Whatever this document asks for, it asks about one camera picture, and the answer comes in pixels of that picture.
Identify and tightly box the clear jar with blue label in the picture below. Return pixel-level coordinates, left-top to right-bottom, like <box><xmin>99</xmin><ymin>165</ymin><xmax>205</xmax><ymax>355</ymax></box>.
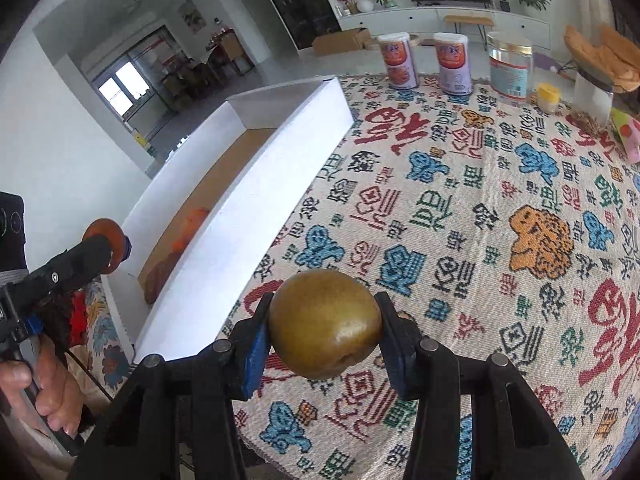
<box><xmin>487</xmin><ymin>31</ymin><xmax>535</xmax><ymax>103</ymax></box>

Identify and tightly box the brown cardboard box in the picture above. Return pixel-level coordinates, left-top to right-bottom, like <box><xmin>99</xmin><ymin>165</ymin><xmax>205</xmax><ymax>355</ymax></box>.
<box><xmin>312</xmin><ymin>27</ymin><xmax>373</xmax><ymax>56</ymax></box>

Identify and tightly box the small reddish brown fruit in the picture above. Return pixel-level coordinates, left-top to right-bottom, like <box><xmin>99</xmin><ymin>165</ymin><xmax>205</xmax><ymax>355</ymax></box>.
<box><xmin>82</xmin><ymin>218</ymin><xmax>128</xmax><ymax>276</ymax></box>

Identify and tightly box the purple and red can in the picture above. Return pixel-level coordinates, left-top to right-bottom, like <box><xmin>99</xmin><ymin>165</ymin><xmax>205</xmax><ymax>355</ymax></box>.
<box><xmin>433</xmin><ymin>32</ymin><xmax>473</xmax><ymax>95</ymax></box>
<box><xmin>377</xmin><ymin>32</ymin><xmax>420</xmax><ymax>91</ymax></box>

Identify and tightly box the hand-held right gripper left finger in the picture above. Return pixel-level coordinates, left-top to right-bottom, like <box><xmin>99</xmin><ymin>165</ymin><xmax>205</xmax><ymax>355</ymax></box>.
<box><xmin>67</xmin><ymin>292</ymin><xmax>275</xmax><ymax>480</ymax></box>

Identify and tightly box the white cardboard box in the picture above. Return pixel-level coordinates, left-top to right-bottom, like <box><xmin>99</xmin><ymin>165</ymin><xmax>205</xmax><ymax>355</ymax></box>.
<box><xmin>102</xmin><ymin>75</ymin><xmax>356</xmax><ymax>361</ymax></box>

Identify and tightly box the pink and yellow bag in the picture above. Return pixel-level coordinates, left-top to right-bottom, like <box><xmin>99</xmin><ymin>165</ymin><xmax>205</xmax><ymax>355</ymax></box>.
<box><xmin>607</xmin><ymin>107</ymin><xmax>640</xmax><ymax>165</ymax></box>

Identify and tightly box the floral patterned cloth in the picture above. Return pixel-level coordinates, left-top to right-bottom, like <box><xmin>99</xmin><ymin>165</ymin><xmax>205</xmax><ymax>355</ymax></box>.
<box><xmin>82</xmin><ymin>280</ymin><xmax>136</xmax><ymax>396</ymax></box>

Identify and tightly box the orange tangerine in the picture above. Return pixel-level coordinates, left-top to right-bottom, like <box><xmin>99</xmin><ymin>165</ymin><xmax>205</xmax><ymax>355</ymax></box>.
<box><xmin>171</xmin><ymin>207</ymin><xmax>211</xmax><ymax>255</ymax></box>

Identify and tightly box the large purple sweet potato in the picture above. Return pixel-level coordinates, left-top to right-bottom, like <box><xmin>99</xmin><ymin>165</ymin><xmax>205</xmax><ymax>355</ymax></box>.
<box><xmin>144</xmin><ymin>247</ymin><xmax>188</xmax><ymax>305</ymax></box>

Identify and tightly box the printed woven tablecloth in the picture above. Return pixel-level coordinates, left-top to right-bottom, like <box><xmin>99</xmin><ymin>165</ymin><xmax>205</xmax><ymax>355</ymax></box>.
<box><xmin>220</xmin><ymin>72</ymin><xmax>640</xmax><ymax>480</ymax></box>

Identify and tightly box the white television cabinet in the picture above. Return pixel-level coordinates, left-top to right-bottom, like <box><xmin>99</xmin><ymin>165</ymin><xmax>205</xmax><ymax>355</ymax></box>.
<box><xmin>337</xmin><ymin>4</ymin><xmax>568</xmax><ymax>56</ymax></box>

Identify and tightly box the brown kiwi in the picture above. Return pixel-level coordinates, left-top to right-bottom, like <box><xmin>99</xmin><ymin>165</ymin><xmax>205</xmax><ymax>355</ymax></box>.
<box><xmin>269</xmin><ymin>268</ymin><xmax>385</xmax><ymax>381</ymax></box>

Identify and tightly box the wooden stool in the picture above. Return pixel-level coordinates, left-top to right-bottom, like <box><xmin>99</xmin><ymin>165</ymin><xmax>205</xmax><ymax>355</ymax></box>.
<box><xmin>442</xmin><ymin>14</ymin><xmax>495</xmax><ymax>51</ymax></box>

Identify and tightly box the person's left hand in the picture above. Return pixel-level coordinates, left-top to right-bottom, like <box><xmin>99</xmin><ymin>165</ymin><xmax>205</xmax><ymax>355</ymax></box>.
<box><xmin>0</xmin><ymin>337</ymin><xmax>83</xmax><ymax>438</ymax></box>

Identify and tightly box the framed wall picture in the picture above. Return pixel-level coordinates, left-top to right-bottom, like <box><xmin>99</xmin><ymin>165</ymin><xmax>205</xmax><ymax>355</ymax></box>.
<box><xmin>177</xmin><ymin>0</ymin><xmax>207</xmax><ymax>35</ymax></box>

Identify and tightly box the clear container with black lid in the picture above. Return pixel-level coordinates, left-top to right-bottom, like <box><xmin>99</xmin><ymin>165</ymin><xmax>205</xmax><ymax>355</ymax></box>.
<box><xmin>572</xmin><ymin>67</ymin><xmax>615</xmax><ymax>123</ymax></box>

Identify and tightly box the black cable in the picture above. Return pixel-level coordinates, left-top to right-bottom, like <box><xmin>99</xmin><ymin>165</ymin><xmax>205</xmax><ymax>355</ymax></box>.
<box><xmin>65</xmin><ymin>350</ymin><xmax>116</xmax><ymax>403</ymax></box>

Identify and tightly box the dark display cabinet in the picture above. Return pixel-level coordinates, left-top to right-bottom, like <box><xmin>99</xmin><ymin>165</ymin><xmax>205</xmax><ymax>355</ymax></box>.
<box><xmin>247</xmin><ymin>0</ymin><xmax>343</xmax><ymax>51</ymax></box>

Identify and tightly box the small yellow jar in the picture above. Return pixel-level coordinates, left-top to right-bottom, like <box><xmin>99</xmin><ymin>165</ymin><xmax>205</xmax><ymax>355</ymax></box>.
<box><xmin>536</xmin><ymin>83</ymin><xmax>561</xmax><ymax>113</ymax></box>

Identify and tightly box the pile of brown nuts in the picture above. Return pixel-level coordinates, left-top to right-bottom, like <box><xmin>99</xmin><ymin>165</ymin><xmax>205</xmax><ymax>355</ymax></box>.
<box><xmin>565</xmin><ymin>110</ymin><xmax>608</xmax><ymax>136</ymax></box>

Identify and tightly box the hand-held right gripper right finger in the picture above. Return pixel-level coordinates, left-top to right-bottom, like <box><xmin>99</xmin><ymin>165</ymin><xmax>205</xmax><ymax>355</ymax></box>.
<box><xmin>374</xmin><ymin>291</ymin><xmax>586</xmax><ymax>480</ymax></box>

